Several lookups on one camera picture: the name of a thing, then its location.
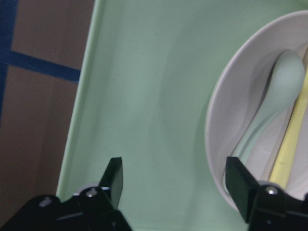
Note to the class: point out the pale green plastic spoon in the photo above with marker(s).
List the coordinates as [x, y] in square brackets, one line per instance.
[284, 87]

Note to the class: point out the light green plastic tray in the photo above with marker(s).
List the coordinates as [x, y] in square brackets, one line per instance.
[148, 72]

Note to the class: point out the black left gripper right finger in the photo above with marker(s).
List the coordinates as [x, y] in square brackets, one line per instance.
[241, 185]

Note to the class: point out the yellow plastic fork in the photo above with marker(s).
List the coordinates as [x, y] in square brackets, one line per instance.
[284, 161]

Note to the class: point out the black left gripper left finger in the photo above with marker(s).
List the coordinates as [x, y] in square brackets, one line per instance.
[111, 182]

